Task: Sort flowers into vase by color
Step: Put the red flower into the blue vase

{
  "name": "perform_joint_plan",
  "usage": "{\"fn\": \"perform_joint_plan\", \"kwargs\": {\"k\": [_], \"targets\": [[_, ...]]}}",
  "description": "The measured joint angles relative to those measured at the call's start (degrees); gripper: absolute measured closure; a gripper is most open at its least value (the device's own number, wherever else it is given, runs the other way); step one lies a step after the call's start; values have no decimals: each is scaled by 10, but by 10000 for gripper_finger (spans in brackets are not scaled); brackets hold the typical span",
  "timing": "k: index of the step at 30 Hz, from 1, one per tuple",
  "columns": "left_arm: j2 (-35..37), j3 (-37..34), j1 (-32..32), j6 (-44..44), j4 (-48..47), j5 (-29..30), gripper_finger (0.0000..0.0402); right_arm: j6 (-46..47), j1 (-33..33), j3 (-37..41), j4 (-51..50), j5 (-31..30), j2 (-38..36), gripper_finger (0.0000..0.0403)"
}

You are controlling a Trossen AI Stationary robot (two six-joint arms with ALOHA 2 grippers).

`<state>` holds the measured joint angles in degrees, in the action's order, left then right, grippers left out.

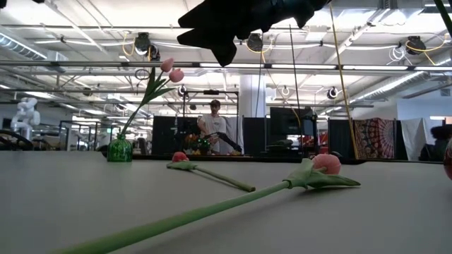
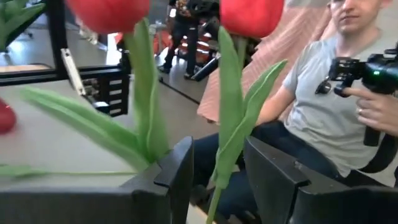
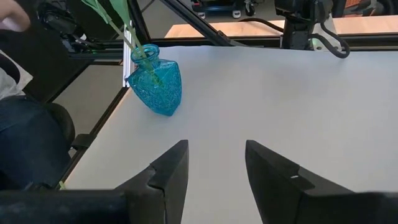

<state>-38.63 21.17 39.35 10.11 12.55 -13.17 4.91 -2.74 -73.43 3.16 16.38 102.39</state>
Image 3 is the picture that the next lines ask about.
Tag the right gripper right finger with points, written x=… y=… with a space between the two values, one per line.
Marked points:
x=280 y=193

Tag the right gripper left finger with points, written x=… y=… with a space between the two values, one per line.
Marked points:
x=158 y=193

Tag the red artificial tulip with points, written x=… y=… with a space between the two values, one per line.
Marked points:
x=121 y=9
x=96 y=7

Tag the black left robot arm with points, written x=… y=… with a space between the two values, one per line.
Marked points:
x=295 y=28

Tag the blue glass vase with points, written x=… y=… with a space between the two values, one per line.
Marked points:
x=158 y=87

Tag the black office chair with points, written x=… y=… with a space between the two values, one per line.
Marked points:
x=63 y=121

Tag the person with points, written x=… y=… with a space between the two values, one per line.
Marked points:
x=28 y=140

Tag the black wheeled cart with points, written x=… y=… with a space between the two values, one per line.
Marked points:
x=217 y=6

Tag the orange black vacuum cleaner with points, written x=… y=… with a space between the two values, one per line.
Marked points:
x=354 y=3

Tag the person's hand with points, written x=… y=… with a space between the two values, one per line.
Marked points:
x=12 y=14

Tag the silver aluminium post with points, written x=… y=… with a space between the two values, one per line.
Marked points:
x=127 y=62

